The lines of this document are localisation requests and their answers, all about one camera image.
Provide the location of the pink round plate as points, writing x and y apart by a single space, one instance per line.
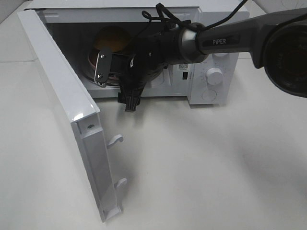
92 58

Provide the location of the burger with sesame bun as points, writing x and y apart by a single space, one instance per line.
113 37

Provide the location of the white round door button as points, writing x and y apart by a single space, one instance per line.
209 95

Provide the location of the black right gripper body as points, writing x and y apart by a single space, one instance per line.
148 58

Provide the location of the white microwave oven body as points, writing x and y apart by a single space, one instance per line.
63 32

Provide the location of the white microwave knob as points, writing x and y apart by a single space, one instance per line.
214 76
220 54

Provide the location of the glass microwave turntable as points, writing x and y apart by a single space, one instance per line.
124 80

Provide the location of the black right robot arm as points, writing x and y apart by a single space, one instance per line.
276 42

